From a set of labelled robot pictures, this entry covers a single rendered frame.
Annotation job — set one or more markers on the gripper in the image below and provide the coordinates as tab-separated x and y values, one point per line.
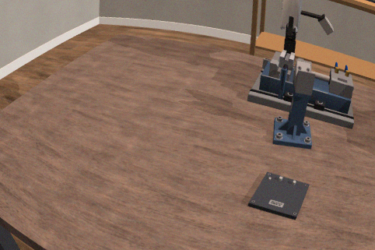
291	17

